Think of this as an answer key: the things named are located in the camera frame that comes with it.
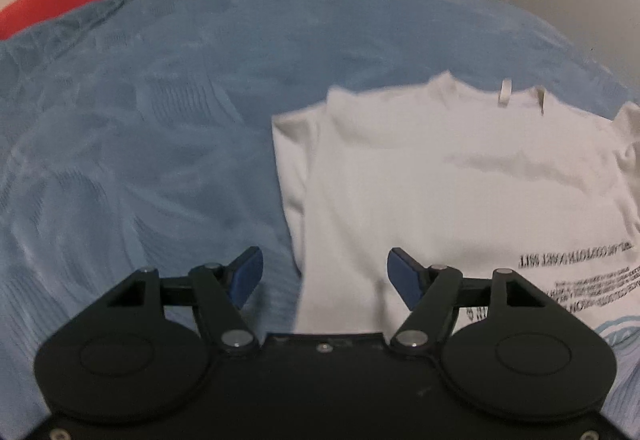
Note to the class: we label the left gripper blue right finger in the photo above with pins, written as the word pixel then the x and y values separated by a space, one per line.
pixel 430 294

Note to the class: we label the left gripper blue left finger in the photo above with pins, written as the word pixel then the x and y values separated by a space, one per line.
pixel 220 292

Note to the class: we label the white Nevada sweatshirt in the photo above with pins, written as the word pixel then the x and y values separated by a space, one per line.
pixel 453 175

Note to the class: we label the blue bedspread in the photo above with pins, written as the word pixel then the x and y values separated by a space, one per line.
pixel 138 132

